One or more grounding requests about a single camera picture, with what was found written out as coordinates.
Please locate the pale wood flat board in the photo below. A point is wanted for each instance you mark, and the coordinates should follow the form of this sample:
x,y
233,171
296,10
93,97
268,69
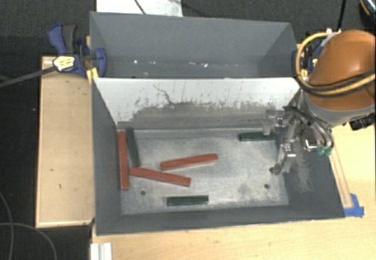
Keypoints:
x,y
66,150

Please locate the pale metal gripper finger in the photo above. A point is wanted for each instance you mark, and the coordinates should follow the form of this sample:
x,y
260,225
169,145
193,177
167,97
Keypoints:
x,y
287,155
277,120

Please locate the grey metal bin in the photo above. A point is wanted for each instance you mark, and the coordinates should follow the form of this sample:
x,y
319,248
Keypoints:
x,y
205,47

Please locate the dark green flat block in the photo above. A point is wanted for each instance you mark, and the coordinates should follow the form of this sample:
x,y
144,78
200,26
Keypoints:
x,y
133,148
188,200
254,136

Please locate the black cylinder on white bracket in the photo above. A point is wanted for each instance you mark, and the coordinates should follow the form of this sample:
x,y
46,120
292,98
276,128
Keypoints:
x,y
362,123

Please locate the red-brown flat block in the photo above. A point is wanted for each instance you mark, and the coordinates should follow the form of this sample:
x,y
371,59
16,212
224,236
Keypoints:
x,y
123,164
160,176
189,162

